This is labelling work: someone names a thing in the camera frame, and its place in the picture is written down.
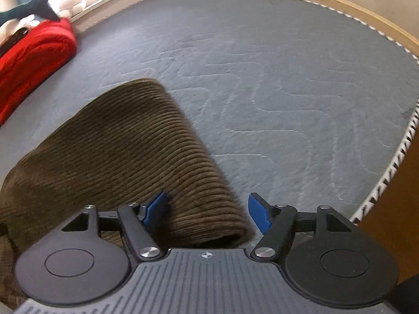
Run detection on brown corduroy pants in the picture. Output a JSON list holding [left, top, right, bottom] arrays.
[[0, 78, 255, 314]]

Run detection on grey quilted mattress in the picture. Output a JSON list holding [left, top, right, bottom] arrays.
[[0, 0, 419, 252]]

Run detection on shark plush toy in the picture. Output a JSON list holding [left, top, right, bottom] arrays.
[[0, 0, 62, 24]]

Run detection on folded red blanket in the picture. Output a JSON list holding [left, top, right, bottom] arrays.
[[0, 18, 78, 126]]

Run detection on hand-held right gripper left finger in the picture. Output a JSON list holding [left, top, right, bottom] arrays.
[[62, 191, 171, 263]]

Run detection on white plush toy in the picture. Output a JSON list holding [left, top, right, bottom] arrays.
[[59, 0, 88, 18]]

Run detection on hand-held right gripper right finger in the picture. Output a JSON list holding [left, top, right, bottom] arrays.
[[248, 193, 357, 264]]

